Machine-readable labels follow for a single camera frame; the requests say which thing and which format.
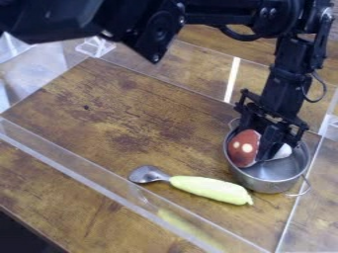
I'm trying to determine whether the clear acrylic barrier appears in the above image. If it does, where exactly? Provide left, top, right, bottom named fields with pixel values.
left=0, top=117, right=269, bottom=253

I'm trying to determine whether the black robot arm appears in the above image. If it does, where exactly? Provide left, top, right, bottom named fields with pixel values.
left=0, top=0, right=334, bottom=160

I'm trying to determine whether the silver metal pot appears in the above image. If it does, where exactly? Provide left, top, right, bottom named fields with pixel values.
left=223, top=118, right=312, bottom=197

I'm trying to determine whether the spoon with yellow-green handle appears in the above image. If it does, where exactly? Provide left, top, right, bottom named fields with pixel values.
left=129, top=165, right=254, bottom=206

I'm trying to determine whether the red and white toy mushroom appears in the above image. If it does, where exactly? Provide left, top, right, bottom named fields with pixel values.
left=226, top=128, right=293, bottom=169

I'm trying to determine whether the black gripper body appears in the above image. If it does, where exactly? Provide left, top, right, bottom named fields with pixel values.
left=235, top=65, right=310, bottom=144

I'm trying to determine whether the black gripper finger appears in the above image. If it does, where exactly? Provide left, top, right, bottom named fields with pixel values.
left=235, top=104, right=265, bottom=133
left=257, top=125, right=285, bottom=161

